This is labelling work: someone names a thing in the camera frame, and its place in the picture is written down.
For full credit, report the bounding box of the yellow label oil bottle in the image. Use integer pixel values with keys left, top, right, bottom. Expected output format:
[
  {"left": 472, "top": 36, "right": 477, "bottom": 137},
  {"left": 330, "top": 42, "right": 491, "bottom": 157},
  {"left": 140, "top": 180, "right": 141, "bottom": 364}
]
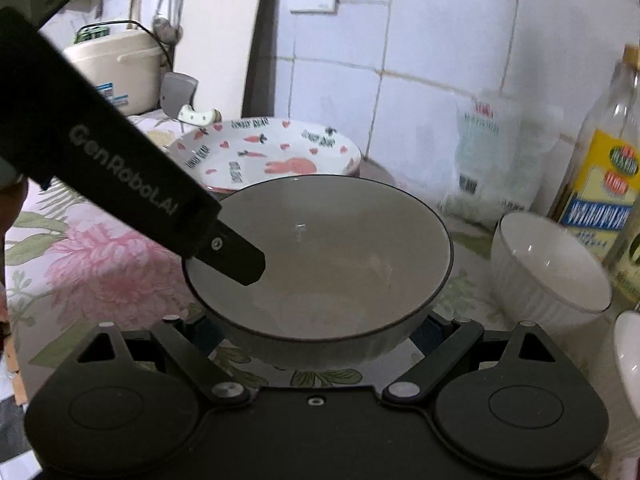
[{"left": 550, "top": 45, "right": 640, "bottom": 261}]

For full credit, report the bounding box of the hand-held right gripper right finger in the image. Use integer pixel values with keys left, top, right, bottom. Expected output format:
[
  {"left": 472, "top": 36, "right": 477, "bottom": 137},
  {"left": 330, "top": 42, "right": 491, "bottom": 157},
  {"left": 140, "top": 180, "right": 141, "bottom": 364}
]
[{"left": 382, "top": 312, "right": 563, "bottom": 406}]

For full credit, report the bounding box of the metal ladle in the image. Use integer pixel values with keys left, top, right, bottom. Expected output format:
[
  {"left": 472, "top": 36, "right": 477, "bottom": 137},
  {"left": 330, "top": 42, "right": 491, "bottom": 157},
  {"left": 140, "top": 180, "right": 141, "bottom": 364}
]
[{"left": 152, "top": 0, "right": 183, "bottom": 43}]

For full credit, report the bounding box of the white rice cooker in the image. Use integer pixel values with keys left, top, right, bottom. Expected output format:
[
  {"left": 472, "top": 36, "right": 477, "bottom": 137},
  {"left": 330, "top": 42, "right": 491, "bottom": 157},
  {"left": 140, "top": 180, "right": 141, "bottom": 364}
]
[{"left": 62, "top": 21, "right": 173, "bottom": 117}]

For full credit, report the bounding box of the white ribbed bowl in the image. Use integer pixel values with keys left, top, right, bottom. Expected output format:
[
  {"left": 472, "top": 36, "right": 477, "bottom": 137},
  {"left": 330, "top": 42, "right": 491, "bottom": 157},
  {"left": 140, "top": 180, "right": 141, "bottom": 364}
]
[
  {"left": 491, "top": 211, "right": 613, "bottom": 336},
  {"left": 182, "top": 174, "right": 455, "bottom": 368},
  {"left": 614, "top": 310, "right": 640, "bottom": 406}
]

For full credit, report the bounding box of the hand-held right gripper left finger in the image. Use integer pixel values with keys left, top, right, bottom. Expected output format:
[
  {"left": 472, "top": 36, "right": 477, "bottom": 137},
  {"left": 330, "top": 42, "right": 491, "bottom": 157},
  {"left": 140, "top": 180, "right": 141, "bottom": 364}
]
[{"left": 75, "top": 310, "right": 251, "bottom": 407}]

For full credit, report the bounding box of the white salt bag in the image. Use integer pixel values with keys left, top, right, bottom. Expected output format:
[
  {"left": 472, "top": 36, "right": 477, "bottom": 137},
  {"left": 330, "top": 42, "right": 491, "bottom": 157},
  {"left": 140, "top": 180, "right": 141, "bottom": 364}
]
[{"left": 440, "top": 89, "right": 561, "bottom": 228}]

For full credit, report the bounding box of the floral tablecloth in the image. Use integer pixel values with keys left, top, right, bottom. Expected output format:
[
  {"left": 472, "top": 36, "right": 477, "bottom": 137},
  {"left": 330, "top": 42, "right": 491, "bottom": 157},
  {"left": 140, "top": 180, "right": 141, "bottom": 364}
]
[{"left": 0, "top": 112, "right": 640, "bottom": 391}]

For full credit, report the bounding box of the grey cleaver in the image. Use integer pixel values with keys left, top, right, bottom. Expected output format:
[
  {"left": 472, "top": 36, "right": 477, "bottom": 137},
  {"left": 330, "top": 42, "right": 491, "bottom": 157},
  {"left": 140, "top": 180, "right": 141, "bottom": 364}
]
[{"left": 160, "top": 72, "right": 222, "bottom": 127}]

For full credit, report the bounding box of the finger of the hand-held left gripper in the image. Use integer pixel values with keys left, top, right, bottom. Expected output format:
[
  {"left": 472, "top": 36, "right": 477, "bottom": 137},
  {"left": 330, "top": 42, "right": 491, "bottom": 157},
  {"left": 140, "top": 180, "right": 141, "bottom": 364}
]
[{"left": 192, "top": 222, "right": 266, "bottom": 287}]

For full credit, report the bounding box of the rabbit print plate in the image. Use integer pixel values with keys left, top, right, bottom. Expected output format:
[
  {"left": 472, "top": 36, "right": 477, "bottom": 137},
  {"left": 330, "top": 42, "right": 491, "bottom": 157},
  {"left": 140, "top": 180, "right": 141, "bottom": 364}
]
[{"left": 165, "top": 117, "right": 362, "bottom": 196}]

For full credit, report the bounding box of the green plastic basket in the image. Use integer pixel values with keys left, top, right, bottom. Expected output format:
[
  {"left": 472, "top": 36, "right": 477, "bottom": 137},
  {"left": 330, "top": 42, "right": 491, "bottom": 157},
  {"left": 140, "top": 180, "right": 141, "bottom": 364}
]
[{"left": 75, "top": 24, "right": 112, "bottom": 43}]

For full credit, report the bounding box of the white cutting board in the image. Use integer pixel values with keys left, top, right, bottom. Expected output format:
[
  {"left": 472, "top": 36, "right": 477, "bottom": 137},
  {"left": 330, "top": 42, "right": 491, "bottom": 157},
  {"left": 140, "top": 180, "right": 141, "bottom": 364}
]
[{"left": 172, "top": 0, "right": 273, "bottom": 121}]

